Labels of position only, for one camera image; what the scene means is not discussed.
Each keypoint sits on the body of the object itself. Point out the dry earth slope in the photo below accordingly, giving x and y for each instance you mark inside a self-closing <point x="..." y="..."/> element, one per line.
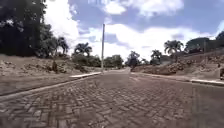
<point x="173" y="68"/>

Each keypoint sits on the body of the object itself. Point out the row of trees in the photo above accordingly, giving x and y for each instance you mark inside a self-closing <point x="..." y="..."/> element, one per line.
<point x="113" y="61"/>

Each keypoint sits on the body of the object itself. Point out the tall pale utility pole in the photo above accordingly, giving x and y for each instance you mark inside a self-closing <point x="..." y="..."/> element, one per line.
<point x="102" y="46"/>

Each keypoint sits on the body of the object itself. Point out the pale concrete pavement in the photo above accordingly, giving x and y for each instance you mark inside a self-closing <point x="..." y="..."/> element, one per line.
<point x="83" y="75"/>

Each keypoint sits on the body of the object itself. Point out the pale concrete kerb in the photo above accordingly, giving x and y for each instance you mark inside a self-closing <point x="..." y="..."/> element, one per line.
<point x="203" y="81"/>

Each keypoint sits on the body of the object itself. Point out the red brick paved road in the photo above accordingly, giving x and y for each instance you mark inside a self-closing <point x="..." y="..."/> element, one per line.
<point x="110" y="100"/>

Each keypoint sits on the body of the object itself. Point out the dry earth bank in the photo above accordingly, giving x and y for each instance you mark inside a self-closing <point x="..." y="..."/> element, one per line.
<point x="26" y="66"/>

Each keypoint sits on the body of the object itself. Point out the group of dark trees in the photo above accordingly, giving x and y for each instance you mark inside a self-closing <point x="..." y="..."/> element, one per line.
<point x="20" y="30"/>

